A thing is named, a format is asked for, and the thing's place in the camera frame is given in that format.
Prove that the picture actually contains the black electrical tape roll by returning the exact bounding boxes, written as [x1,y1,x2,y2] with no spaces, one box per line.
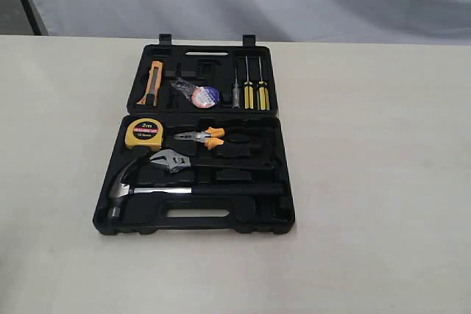
[171,78,220,109]

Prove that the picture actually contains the adjustable wrench black handle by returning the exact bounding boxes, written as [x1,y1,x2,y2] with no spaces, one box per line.
[148,149,275,174]

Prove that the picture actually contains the claw hammer black grip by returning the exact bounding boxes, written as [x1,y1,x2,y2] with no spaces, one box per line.
[107,160,284,220]

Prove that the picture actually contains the black plastic tool case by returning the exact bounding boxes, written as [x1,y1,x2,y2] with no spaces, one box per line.
[93,34,295,235]

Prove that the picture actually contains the clear voltage tester screwdriver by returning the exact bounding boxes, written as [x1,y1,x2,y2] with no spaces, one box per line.
[232,63,241,108]

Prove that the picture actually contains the yellow black screwdriver left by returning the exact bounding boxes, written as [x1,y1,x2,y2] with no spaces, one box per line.
[244,56,254,110]

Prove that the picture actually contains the yellow black screwdriver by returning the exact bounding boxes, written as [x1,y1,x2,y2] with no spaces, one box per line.
[244,56,254,110]
[256,57,270,111]

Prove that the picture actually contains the yellow black screwdriver right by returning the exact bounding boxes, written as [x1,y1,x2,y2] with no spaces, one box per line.
[256,57,270,111]

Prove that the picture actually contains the yellow measuring tape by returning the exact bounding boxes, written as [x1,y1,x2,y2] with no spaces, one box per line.
[124,118,163,151]

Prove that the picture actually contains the orange utility knife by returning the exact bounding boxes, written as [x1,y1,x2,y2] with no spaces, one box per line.
[137,60,163,107]

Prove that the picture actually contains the orange handled pliers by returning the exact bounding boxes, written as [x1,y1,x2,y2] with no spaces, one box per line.
[173,127,225,150]

